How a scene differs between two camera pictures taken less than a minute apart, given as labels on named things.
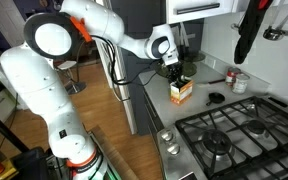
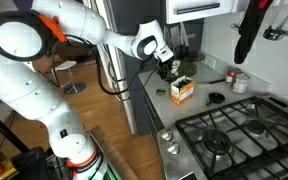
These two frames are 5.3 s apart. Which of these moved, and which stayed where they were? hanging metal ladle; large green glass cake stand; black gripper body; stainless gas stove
Moved: black gripper body
Stayed: large green glass cake stand; stainless gas stove; hanging metal ladle
